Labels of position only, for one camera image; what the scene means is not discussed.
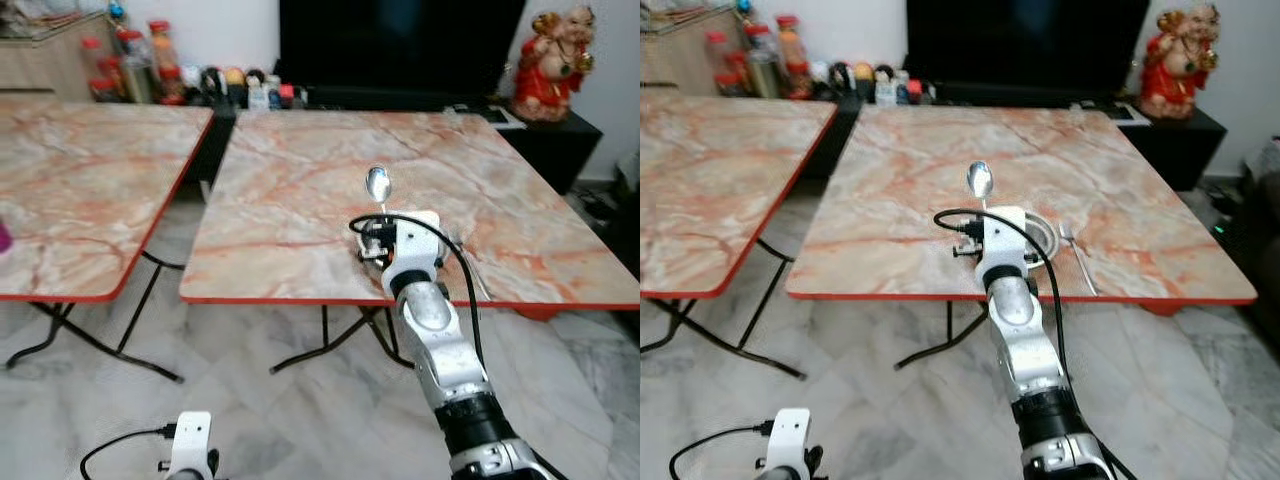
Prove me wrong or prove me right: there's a silver metal spoon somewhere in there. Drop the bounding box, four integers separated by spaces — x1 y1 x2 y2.
365 165 393 219
966 160 994 211

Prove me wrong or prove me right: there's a marble pattern folding table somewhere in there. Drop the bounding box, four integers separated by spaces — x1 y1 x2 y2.
640 90 839 381
785 103 1259 371
178 108 641 376
0 95 216 383

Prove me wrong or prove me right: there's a flat grey electronic device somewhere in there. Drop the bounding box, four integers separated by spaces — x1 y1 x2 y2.
1068 100 1151 126
443 102 528 131

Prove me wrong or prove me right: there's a black flat television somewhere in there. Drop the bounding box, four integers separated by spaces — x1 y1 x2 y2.
277 0 528 93
904 0 1153 89

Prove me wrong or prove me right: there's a red gold laughing figurine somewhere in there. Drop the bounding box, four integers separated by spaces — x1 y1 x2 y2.
1139 3 1223 121
511 4 598 124

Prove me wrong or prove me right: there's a steel tumbler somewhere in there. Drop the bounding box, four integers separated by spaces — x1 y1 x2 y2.
122 58 153 104
750 52 783 99

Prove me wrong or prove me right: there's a tall red lid jar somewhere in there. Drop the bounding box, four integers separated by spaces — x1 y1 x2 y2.
777 14 806 66
148 20 181 71

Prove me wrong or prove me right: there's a light wooden drawer cabinet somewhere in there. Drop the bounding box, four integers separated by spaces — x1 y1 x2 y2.
640 8 746 89
0 12 113 101

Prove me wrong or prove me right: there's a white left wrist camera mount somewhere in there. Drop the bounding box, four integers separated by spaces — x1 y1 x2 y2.
165 411 214 480
765 408 813 480

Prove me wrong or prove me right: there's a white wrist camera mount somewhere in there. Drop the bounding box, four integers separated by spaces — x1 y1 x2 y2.
380 210 446 299
975 205 1031 291
165 411 214 480
765 408 813 480

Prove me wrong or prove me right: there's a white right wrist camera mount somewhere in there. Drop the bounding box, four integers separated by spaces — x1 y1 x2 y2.
975 205 1031 291
380 210 446 299

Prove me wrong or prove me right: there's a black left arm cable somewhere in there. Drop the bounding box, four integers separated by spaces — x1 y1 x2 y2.
668 422 776 480
80 424 179 480

